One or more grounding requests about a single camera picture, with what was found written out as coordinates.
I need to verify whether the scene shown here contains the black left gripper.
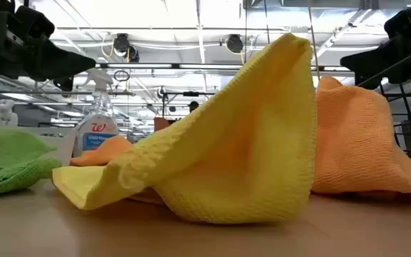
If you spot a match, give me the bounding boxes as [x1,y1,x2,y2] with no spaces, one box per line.
[0,0,97,92]

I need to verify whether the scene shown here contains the green microfiber towel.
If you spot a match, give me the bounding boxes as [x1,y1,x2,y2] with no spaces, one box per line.
[0,128,63,198]

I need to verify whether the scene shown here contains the yellow microfiber towel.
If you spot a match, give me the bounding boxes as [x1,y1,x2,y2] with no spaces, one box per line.
[51,32,318,225]

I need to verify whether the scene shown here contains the clear glass cleaner spray bottle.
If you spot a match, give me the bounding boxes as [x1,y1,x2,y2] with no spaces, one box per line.
[72,67,120,158]

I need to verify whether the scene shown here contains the white background object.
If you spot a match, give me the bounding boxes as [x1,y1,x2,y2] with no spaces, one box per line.
[0,99,18,126]

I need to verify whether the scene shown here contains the white plastic basket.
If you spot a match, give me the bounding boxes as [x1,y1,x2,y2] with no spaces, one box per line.
[0,108,77,167]

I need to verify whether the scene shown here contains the orange plastic basket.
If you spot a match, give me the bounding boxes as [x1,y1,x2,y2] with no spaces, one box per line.
[153,116,173,132]

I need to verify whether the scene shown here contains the black ceiling cord reel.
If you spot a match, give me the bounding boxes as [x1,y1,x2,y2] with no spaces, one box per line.
[225,34,245,54]
[113,33,131,54]

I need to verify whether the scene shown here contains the yellow hanging cable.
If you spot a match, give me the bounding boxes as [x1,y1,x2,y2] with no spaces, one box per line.
[306,0,321,80]

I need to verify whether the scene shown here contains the black background rig frame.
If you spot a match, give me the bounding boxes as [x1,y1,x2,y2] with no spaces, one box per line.
[161,91,217,119]

